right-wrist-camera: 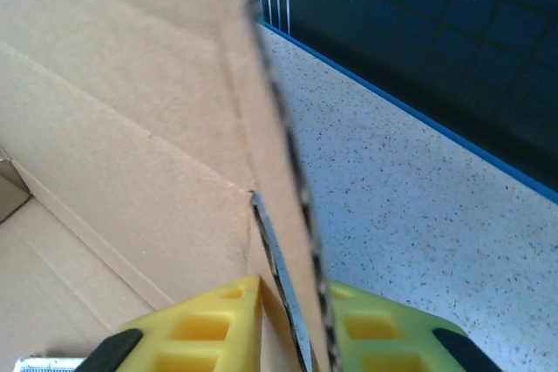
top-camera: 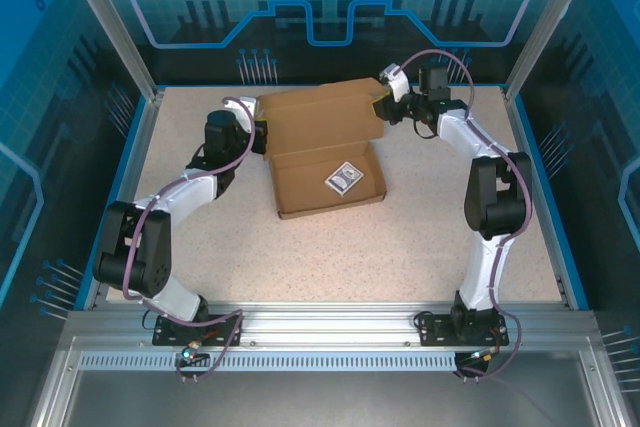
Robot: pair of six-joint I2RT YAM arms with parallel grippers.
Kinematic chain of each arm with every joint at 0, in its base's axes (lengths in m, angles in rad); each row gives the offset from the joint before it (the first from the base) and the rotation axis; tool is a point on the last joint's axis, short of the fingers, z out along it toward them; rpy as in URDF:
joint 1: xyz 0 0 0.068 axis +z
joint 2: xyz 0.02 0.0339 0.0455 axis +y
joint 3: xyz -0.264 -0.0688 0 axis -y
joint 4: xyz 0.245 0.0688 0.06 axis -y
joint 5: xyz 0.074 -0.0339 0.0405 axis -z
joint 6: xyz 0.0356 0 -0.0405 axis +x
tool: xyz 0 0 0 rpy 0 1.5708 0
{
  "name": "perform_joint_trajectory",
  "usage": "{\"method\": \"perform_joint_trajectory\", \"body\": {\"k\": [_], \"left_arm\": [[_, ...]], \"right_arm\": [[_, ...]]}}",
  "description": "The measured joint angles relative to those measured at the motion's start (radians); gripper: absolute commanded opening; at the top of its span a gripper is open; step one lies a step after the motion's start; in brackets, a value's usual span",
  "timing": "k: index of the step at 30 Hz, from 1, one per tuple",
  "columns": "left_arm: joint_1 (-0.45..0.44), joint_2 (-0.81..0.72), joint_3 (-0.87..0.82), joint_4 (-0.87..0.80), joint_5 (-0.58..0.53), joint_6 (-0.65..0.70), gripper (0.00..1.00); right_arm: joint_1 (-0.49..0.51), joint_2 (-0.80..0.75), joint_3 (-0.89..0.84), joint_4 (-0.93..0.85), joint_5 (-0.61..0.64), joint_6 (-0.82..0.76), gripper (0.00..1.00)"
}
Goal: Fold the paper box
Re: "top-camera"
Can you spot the brown cardboard box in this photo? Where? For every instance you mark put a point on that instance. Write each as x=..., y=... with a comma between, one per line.
x=320, y=112

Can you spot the blue playing card deck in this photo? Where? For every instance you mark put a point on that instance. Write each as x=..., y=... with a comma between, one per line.
x=345, y=179

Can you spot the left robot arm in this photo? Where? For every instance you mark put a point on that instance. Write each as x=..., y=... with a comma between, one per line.
x=155, y=252

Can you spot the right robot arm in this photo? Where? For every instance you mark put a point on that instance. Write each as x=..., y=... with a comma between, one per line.
x=490, y=197

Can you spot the left yellow power connector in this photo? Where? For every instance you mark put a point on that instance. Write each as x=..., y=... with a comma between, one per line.
x=191, y=349

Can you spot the yellow power connector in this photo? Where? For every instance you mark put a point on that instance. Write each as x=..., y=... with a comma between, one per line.
x=485, y=354
x=191, y=349

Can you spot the right yellow power connector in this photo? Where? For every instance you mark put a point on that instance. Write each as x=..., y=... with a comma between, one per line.
x=485, y=354

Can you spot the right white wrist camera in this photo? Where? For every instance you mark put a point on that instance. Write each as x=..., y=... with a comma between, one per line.
x=400, y=84

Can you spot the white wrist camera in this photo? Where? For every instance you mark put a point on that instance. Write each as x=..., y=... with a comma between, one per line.
x=247, y=106
x=400, y=84

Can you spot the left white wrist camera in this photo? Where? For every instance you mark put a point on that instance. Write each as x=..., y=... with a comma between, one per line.
x=247, y=106

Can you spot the left aluminium side rail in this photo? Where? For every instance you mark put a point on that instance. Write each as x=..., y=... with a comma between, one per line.
x=145, y=119

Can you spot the aluminium side rail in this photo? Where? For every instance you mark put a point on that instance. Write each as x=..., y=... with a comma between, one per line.
x=516, y=122
x=145, y=119

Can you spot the right aluminium side rail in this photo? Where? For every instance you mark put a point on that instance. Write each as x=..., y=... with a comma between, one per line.
x=516, y=122

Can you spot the right aluminium frame post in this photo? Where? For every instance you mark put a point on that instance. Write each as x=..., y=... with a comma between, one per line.
x=552, y=17

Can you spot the aluminium frame post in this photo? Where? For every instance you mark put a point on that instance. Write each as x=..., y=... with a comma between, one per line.
x=111, y=17
x=552, y=17

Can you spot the left aluminium frame post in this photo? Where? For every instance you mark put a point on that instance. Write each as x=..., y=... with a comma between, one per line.
x=111, y=17

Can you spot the aluminium mounting rail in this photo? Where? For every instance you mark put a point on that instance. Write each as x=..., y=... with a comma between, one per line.
x=325, y=322

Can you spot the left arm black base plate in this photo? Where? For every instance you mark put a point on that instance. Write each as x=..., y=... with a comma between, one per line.
x=172, y=337

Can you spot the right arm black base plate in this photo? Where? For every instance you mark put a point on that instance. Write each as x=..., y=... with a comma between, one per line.
x=435, y=329

